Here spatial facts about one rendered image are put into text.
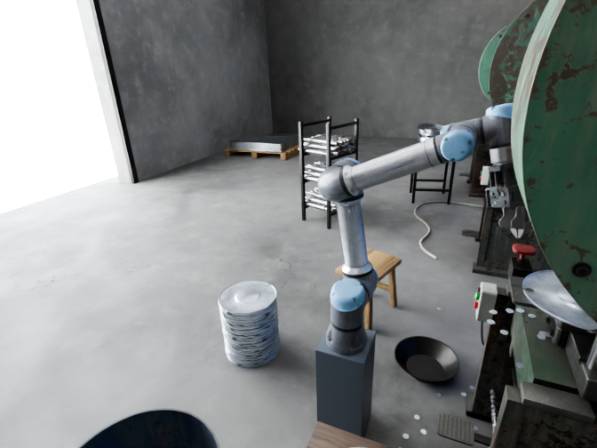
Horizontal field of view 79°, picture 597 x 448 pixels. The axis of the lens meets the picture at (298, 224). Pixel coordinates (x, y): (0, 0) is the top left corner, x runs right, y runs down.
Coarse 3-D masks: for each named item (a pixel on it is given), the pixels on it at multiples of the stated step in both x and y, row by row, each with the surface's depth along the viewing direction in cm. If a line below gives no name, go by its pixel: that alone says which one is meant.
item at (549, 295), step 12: (528, 276) 108; (540, 276) 108; (552, 276) 108; (540, 288) 103; (552, 288) 103; (564, 288) 101; (540, 300) 97; (552, 300) 97; (564, 300) 96; (552, 312) 93; (564, 312) 93; (576, 312) 92; (576, 324) 88; (588, 324) 88
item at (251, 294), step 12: (228, 288) 190; (240, 288) 190; (252, 288) 189; (264, 288) 189; (228, 300) 180; (240, 300) 179; (252, 300) 178; (264, 300) 179; (240, 312) 171; (252, 312) 170
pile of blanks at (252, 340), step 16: (272, 304) 177; (224, 320) 177; (240, 320) 171; (256, 320) 172; (272, 320) 182; (224, 336) 186; (240, 336) 175; (256, 336) 177; (272, 336) 183; (240, 352) 180; (256, 352) 179; (272, 352) 187
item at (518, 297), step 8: (512, 280) 107; (520, 280) 107; (512, 288) 104; (520, 288) 103; (528, 288) 103; (512, 296) 101; (520, 296) 100; (520, 304) 98; (528, 304) 97; (552, 320) 104; (560, 320) 98; (552, 328) 103; (560, 328) 98; (568, 328) 97; (576, 328) 96; (552, 336) 101; (560, 336) 99; (560, 344) 100
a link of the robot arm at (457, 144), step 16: (464, 128) 91; (416, 144) 96; (432, 144) 93; (448, 144) 89; (464, 144) 87; (384, 160) 100; (400, 160) 97; (416, 160) 95; (432, 160) 94; (448, 160) 93; (320, 176) 115; (336, 176) 108; (352, 176) 106; (368, 176) 103; (384, 176) 101; (400, 176) 101; (320, 192) 116; (336, 192) 109; (352, 192) 108
